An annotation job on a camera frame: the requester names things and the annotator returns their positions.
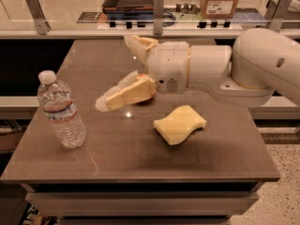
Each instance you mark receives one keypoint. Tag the brown cardboard box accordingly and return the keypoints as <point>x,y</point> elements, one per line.
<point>218,9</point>

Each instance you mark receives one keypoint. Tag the red apple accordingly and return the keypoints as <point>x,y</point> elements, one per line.
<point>144,101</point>

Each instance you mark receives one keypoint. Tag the right metal rail bracket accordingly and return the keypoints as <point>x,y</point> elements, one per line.
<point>282,14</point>

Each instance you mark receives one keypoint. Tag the yellow wavy sponge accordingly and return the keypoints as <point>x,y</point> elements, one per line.
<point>179,124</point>

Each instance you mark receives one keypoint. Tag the brown table with drawers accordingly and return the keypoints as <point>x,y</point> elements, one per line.
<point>125,170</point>

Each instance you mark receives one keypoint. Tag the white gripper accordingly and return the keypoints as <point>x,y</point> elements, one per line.
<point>169,67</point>

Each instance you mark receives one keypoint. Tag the middle metal rail bracket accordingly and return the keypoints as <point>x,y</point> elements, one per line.
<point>158,6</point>

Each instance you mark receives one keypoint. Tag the left metal rail bracket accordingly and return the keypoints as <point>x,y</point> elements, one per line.
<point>40,22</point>

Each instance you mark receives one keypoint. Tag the metal rail bracket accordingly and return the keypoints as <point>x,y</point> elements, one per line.
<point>40,22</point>
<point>282,14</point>
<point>158,6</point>

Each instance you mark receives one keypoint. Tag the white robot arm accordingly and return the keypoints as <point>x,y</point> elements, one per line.
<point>258,64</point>

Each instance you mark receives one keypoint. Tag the clear plastic water bottle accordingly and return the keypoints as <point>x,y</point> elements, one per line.
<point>57,101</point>

